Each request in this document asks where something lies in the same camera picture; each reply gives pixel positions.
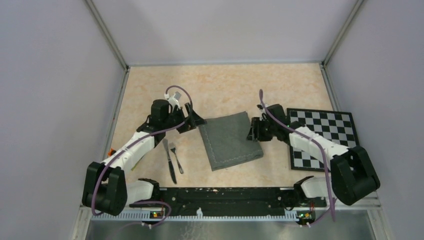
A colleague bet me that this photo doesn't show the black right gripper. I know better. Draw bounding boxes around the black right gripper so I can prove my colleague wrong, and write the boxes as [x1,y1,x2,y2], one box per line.
[246,117,277,142]

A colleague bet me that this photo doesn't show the colourful card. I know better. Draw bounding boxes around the colourful card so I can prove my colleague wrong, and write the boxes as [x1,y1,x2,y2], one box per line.
[107,148,116,157]

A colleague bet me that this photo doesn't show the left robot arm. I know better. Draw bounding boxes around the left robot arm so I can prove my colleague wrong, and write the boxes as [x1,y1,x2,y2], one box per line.
[81,99,207,216]

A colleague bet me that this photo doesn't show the grey cloth napkin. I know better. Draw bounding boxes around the grey cloth napkin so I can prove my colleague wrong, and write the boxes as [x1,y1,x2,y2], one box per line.
[199,111,264,171]

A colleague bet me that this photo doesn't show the silver fork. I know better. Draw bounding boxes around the silver fork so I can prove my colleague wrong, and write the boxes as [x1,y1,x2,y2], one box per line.
[169,142,184,174]

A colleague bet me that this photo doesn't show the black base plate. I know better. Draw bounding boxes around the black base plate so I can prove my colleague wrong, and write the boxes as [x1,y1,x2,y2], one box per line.
[129,187,327,217]

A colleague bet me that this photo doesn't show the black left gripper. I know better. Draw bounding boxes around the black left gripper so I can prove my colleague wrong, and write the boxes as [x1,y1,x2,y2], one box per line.
[162,102,207,134]

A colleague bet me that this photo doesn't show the black white checkerboard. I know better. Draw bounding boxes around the black white checkerboard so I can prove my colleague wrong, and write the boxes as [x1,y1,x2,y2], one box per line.
[286,108,360,172]

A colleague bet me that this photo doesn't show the aluminium frame rail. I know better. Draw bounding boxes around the aluminium frame rail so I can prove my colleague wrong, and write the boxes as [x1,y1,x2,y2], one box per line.
[79,186,382,222]

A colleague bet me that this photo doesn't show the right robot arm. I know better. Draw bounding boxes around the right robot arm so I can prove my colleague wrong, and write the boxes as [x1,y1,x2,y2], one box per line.
[247,104,381,206]

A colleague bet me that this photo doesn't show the silver table knife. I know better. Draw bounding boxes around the silver table knife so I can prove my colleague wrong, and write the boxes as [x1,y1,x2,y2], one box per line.
[162,138,177,185]

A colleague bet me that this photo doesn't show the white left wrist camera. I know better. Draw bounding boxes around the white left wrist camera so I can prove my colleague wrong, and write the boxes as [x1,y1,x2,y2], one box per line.
[164,91,182,109]

